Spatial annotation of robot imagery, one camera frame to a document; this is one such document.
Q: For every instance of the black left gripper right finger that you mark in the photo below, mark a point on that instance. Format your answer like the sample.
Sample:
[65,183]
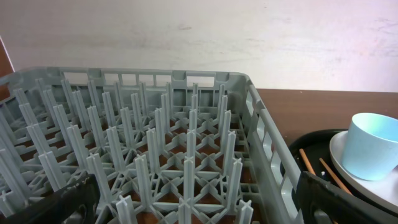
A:
[314,193]

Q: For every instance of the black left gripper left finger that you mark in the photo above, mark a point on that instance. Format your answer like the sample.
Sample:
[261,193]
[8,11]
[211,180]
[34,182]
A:
[81,196]

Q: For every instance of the brown wooden chopstick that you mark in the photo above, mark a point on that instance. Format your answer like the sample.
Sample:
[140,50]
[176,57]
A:
[307,162]
[334,176]

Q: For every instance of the light blue plastic cup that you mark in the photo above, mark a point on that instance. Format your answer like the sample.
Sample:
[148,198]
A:
[370,150]

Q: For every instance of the round black tray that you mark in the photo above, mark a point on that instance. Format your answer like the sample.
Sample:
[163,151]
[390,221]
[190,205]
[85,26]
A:
[315,146]

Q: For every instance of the grey plastic dishwasher rack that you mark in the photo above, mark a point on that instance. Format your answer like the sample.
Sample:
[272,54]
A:
[165,146]

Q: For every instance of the grey round plate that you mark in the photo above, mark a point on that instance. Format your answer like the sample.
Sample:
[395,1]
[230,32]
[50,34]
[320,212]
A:
[383,192]

